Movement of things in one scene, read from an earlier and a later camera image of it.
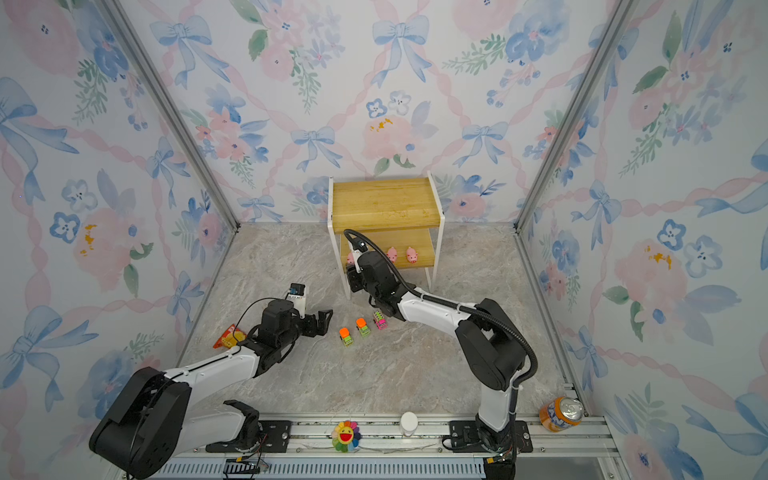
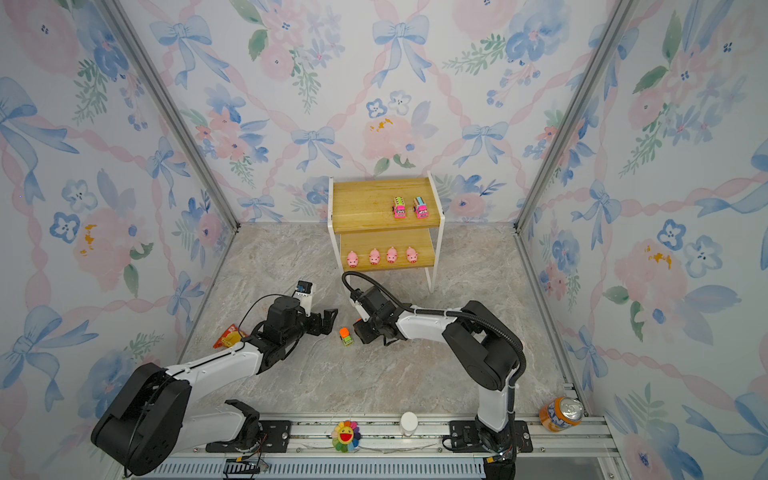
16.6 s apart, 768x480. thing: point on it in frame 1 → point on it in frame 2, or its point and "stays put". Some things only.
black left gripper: (312, 329) stays put
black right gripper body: (358, 282) → (368, 332)
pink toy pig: (392, 254) stays put
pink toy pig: (411, 255) stays put
